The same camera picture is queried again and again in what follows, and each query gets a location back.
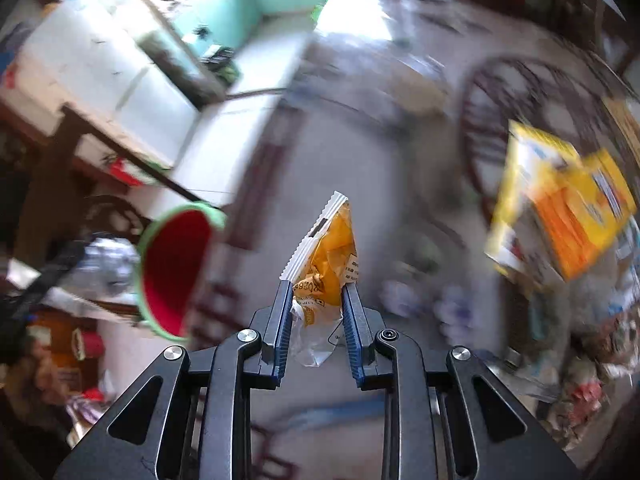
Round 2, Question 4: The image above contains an orange snack wrapper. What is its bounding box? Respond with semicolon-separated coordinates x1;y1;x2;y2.
281;192;359;367

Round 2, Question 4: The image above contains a yellow iced tea carton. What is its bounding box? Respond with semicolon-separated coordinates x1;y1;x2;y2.
485;122;637;288

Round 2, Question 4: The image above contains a red green-rimmed trash bin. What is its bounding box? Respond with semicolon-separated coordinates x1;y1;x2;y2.
134;202;227;344

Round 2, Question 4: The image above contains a white refrigerator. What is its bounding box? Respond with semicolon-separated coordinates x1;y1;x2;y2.
15;0;198;169

